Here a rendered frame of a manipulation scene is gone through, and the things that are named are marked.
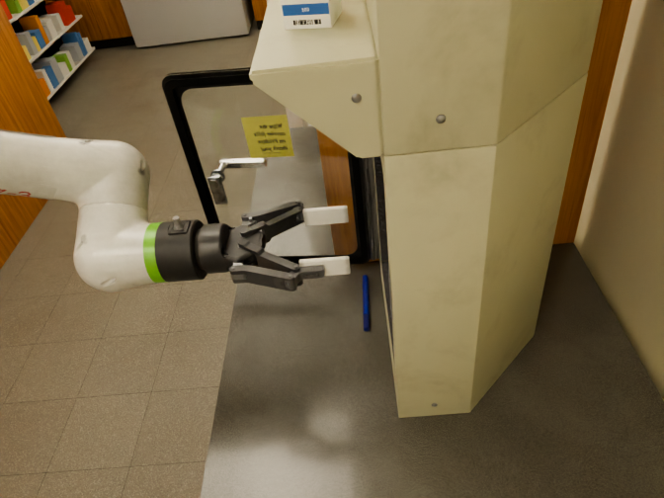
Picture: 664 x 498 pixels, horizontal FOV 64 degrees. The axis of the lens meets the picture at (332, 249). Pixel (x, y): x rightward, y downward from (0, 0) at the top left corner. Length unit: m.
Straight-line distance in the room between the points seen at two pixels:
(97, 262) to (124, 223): 0.07
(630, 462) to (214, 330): 1.81
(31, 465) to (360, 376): 1.60
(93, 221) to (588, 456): 0.79
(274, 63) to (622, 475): 0.70
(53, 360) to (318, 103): 2.22
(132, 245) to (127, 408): 1.49
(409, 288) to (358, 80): 0.27
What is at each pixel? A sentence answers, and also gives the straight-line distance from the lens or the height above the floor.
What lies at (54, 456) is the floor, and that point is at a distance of 2.28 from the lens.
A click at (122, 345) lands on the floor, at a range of 2.49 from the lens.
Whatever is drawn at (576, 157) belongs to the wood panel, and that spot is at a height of 1.14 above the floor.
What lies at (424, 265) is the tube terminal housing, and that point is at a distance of 0.62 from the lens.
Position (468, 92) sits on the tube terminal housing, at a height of 1.47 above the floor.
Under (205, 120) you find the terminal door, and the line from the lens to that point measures 0.91.
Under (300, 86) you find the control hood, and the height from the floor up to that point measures 1.49.
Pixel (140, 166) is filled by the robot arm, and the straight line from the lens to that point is 0.88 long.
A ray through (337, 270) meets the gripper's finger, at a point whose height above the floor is 1.18.
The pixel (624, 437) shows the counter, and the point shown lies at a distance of 0.91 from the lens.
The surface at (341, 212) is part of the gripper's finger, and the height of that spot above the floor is 1.19.
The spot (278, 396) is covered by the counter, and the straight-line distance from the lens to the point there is 0.92.
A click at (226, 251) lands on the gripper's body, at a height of 1.20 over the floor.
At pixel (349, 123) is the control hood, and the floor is 1.45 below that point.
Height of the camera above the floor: 1.68
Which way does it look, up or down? 40 degrees down
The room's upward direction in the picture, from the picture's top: 8 degrees counter-clockwise
